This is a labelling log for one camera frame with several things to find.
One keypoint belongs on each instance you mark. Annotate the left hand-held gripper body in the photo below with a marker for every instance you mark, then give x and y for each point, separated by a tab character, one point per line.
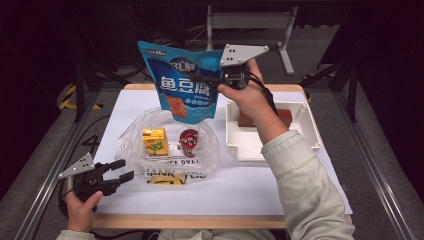
88	181

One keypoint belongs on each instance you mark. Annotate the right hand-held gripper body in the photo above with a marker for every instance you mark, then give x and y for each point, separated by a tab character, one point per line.
238	55

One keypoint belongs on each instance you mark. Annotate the blue snack pouch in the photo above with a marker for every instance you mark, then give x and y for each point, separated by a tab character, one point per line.
176	100

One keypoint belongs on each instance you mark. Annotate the yellow drink carton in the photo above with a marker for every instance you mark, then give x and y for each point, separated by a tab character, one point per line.
155	141

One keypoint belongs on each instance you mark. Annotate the red lidded candy jar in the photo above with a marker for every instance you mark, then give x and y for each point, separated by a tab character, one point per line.
188	140

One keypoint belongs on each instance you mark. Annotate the white plastic bin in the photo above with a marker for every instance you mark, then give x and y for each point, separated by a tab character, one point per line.
243	143

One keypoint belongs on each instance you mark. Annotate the translucent plastic shopping bag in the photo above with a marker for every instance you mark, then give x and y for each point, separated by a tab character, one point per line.
206	150

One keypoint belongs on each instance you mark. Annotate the brown box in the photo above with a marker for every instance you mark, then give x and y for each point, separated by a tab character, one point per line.
285	117

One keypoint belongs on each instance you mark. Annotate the person's left hand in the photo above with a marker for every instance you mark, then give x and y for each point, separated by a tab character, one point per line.
80	213

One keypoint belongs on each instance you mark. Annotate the person's right hand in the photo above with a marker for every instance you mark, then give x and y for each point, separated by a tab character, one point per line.
250	100

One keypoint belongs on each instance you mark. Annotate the white metal stand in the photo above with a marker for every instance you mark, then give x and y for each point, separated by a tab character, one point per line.
253	20

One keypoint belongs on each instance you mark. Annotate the white table mat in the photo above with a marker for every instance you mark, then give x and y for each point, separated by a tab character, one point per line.
200	200

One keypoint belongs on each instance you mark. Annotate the yellow black striped tape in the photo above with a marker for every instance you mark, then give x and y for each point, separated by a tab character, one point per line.
66	100

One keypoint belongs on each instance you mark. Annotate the person's pale clothing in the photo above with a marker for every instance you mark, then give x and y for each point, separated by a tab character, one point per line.
216	235

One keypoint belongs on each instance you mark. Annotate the aluminium floor rail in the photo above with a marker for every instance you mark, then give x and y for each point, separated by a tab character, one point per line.
386	186
43	196

